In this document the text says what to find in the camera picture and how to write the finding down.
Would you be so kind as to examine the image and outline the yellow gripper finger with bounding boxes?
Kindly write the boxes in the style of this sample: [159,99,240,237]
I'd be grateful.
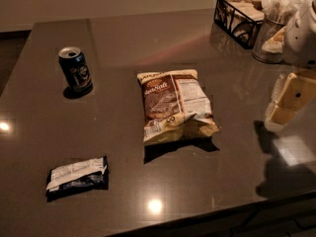
[272,70,316,111]
[264,103,297,132]

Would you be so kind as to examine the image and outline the brown chip bag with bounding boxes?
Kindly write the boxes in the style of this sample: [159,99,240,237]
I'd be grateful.
[137,69,220,146]

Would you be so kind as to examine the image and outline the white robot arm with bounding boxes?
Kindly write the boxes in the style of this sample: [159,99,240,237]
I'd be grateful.
[265,0,316,132]

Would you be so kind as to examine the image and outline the blue pepsi can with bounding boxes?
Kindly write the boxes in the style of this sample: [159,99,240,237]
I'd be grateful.
[58,46,93,95]

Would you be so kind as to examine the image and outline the white packets in cup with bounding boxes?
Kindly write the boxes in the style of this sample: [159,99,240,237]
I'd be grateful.
[261,0,304,25]

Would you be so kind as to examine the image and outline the white napkins in holder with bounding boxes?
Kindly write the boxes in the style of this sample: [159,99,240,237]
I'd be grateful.
[225,0,264,21]

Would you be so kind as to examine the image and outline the black white snack packet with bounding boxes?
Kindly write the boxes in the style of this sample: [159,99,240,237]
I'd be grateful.
[45,155,109,200]

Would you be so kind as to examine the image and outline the black wire napkin holder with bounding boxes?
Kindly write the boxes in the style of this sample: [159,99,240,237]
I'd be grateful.
[214,0,263,49]

